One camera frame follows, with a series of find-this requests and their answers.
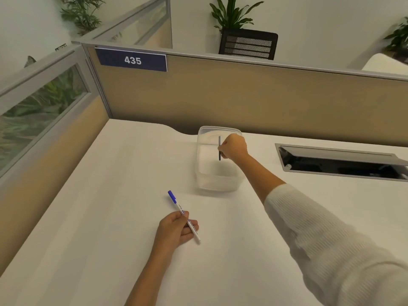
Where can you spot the white pen with blue cap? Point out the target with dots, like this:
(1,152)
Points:
(185,217)

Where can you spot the person's left hand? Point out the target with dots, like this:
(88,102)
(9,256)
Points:
(170,227)

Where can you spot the clear plastic container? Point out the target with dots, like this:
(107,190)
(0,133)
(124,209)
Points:
(216,162)

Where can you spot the glass-topped side partition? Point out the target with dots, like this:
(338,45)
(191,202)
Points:
(44,130)

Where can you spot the glass-topped cubicle partition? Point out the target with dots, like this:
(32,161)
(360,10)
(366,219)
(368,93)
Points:
(134,24)

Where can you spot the white chair back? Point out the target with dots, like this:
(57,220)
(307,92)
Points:
(384,66)

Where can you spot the beige cubicle partition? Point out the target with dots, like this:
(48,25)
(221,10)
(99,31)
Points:
(248,101)

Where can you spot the person's right hand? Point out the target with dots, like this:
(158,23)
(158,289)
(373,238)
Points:
(235,147)

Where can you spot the dark blue label sign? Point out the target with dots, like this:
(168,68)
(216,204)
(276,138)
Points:
(131,60)

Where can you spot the black mesh office chair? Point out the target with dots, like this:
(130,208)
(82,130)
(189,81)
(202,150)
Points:
(248,44)

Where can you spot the person's left thumb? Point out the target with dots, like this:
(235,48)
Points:
(184,216)

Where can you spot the person's right fingers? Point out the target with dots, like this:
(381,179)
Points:
(223,150)

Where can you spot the green potted plant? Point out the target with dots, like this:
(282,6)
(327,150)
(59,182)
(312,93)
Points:
(234,13)
(398,38)
(83,13)

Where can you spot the black pen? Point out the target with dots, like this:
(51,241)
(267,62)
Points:
(219,148)

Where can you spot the person's left forearm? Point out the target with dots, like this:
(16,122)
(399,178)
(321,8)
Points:
(149,274)

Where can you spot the person's right forearm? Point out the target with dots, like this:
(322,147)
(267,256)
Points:
(314,238)

